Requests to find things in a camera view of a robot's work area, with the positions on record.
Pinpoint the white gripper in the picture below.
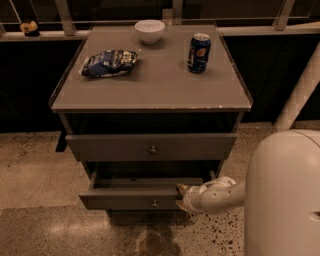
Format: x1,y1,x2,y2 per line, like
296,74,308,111
175,176,236,214

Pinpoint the grey drawer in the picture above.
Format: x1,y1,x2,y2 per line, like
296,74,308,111
79,168,210,211
66,133,236,162

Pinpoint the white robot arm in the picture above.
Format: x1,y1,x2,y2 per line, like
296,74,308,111
176,129,320,256

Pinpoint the grey drawer cabinet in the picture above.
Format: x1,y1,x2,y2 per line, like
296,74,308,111
48,23,253,212

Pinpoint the grey top drawer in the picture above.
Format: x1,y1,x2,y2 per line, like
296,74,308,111
66,133,236,162

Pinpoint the round floor drain cover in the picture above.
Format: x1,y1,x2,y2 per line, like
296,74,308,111
135,230,174,256

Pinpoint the blue pepsi can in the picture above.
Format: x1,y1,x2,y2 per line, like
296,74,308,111
188,33,211,73

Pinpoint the blue chip bag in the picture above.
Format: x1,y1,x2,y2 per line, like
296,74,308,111
79,49,140,78

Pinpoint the white bowl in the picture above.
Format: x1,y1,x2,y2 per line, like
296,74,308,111
134,19,165,45

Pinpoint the white diagonal pole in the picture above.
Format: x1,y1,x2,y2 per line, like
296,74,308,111
274,43,320,132

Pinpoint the small yellow black object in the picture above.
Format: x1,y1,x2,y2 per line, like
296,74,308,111
19,21,40,37

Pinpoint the metal railing frame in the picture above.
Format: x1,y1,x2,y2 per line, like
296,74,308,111
0,0,320,41

